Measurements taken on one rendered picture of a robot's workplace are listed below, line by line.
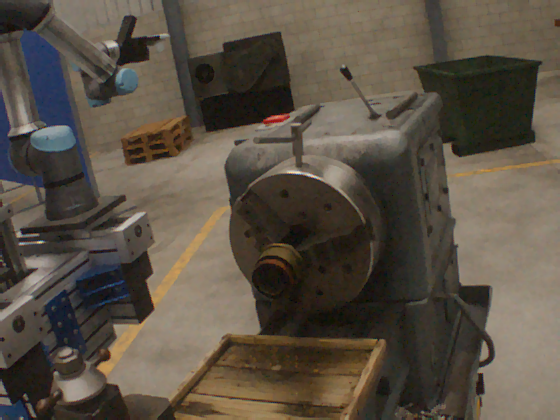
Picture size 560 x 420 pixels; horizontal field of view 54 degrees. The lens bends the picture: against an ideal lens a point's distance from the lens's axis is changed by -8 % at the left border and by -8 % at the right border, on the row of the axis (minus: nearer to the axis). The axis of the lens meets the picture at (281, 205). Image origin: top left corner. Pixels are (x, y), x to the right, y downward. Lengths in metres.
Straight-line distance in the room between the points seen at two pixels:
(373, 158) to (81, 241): 0.78
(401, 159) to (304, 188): 0.23
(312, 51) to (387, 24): 1.50
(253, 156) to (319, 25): 9.87
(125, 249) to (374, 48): 9.92
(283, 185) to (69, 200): 0.64
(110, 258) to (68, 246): 0.13
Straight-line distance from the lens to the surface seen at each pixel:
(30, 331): 1.22
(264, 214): 1.17
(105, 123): 12.57
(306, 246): 1.12
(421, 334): 1.42
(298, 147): 1.17
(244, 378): 1.17
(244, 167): 1.38
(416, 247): 1.32
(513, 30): 11.49
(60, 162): 1.57
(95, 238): 1.55
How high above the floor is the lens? 1.51
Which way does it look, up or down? 17 degrees down
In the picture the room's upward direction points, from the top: 12 degrees counter-clockwise
